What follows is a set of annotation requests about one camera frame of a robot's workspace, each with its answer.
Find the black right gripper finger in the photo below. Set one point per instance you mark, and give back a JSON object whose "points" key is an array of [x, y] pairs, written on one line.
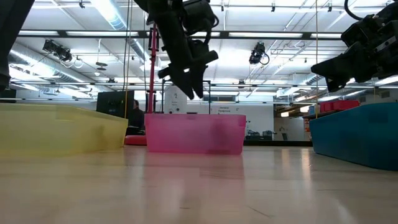
{"points": [[335, 84], [339, 67]]}

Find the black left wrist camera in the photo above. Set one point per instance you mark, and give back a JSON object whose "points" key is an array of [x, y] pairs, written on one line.
{"points": [[199, 15]]}

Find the yellow translucent plastic bin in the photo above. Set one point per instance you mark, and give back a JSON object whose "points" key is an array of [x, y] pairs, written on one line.
{"points": [[62, 130]]}

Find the person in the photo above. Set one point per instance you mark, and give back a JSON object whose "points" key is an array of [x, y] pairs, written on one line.
{"points": [[136, 119]]}

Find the black overhead frame bar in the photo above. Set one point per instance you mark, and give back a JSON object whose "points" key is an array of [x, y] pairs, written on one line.
{"points": [[224, 34]]}

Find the blue plastic bin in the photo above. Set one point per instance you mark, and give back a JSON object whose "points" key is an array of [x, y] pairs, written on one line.
{"points": [[357, 133]]}

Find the red storage boxes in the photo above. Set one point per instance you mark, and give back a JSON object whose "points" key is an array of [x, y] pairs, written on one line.
{"points": [[339, 105]]}

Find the black cabinet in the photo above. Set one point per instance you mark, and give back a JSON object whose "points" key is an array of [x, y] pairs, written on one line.
{"points": [[112, 104]]}

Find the black ceiling camera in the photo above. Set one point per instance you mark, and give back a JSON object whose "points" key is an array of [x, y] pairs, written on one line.
{"points": [[257, 53]]}

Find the pink translucent plastic bin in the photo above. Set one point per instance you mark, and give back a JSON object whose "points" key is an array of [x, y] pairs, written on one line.
{"points": [[196, 133]]}

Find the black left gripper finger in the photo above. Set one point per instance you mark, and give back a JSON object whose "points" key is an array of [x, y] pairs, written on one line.
{"points": [[183, 81], [199, 77]]}

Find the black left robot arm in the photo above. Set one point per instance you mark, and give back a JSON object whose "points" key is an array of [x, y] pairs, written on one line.
{"points": [[168, 25]]}

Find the black ceiling device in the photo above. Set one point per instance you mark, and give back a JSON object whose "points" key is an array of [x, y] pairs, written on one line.
{"points": [[59, 51]]}

